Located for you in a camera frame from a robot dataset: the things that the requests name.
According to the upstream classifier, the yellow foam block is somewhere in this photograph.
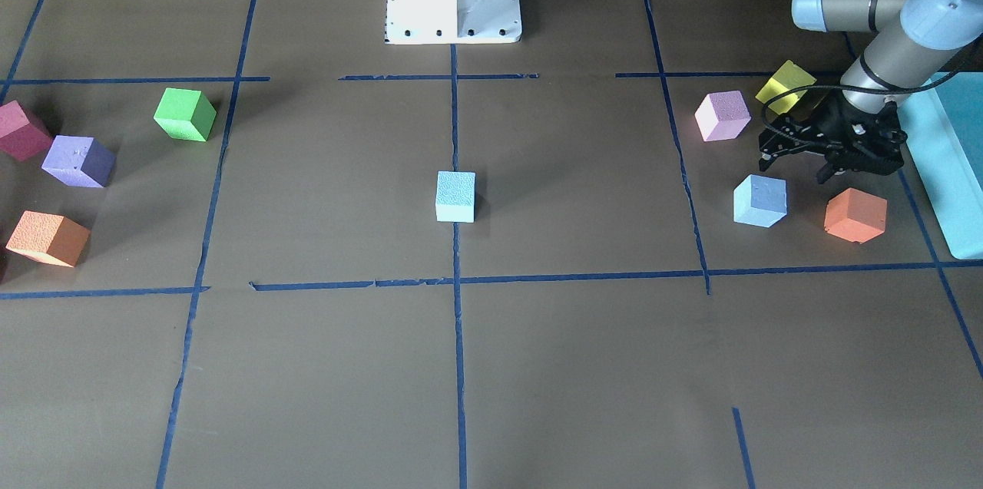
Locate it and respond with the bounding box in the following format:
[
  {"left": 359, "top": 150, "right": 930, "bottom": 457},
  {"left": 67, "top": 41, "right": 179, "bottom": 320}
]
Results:
[{"left": 756, "top": 60, "right": 817, "bottom": 115}]

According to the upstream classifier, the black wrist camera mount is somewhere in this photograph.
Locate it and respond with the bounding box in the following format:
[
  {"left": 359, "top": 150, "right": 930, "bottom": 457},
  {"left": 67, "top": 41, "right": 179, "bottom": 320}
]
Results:
[{"left": 839, "top": 114, "right": 907, "bottom": 177}]

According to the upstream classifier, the pink foam block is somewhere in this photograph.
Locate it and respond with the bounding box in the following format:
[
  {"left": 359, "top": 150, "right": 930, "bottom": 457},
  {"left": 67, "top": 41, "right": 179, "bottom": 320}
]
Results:
[{"left": 694, "top": 90, "right": 751, "bottom": 142}]

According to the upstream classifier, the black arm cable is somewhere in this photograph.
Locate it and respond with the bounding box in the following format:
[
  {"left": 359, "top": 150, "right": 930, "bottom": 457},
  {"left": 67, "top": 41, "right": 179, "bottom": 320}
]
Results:
[{"left": 760, "top": 36, "right": 983, "bottom": 137}]

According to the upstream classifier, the green foam block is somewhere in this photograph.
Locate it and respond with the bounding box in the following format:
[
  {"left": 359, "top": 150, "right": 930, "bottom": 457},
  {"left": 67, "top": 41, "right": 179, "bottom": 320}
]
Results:
[{"left": 152, "top": 88, "right": 217, "bottom": 142}]

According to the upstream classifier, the crimson foam block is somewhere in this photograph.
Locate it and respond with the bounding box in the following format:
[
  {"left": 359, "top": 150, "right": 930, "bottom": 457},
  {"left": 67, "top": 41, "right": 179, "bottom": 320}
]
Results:
[{"left": 1, "top": 100, "right": 54, "bottom": 161}]

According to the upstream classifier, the purple foam block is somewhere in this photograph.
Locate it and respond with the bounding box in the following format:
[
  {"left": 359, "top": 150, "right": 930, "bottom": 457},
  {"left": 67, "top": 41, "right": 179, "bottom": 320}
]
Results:
[{"left": 41, "top": 135, "right": 115, "bottom": 188}]

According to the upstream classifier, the blue plastic bin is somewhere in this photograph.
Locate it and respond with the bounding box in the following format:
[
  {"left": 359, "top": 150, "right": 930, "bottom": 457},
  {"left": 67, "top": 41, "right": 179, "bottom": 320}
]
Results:
[{"left": 899, "top": 72, "right": 982, "bottom": 259}]

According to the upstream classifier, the orange foam block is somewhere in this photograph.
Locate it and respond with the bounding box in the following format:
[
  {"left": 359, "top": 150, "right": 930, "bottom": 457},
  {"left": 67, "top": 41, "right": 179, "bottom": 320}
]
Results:
[
  {"left": 822, "top": 188, "right": 889, "bottom": 243},
  {"left": 5, "top": 210, "right": 91, "bottom": 268}
]

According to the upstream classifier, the light blue foam block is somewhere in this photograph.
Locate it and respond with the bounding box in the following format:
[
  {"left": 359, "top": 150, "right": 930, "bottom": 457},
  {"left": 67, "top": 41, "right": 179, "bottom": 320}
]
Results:
[{"left": 435, "top": 170, "right": 476, "bottom": 223}]

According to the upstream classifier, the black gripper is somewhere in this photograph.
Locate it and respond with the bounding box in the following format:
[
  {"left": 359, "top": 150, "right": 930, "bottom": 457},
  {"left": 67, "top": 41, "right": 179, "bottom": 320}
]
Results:
[{"left": 758, "top": 94, "right": 898, "bottom": 184}]

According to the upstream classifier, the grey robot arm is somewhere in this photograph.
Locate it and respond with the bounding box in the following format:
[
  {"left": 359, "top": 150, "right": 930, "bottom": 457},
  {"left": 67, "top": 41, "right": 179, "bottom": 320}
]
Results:
[{"left": 758, "top": 0, "right": 981, "bottom": 183}]

